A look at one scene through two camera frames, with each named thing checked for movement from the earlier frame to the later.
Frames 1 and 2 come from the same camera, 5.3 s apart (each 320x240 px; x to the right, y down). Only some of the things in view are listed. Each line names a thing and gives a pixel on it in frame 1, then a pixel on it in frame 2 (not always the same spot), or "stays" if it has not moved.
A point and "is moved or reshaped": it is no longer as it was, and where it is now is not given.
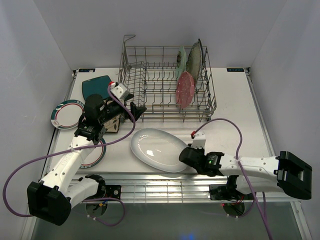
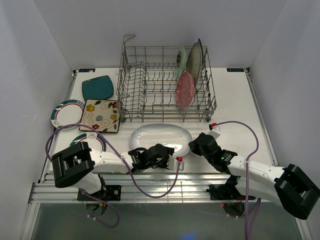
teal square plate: x=97 y=86 stays
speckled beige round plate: x=194 y=62 stays
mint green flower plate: x=181 y=61 stays
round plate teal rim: x=65 y=115 stays
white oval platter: x=159 y=148 is moved or reshaped
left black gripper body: x=113 y=109 → x=163 y=162
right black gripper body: x=198 y=150 → x=196 y=149
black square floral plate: x=200 y=43 stays
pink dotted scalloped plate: x=185 y=90 stays
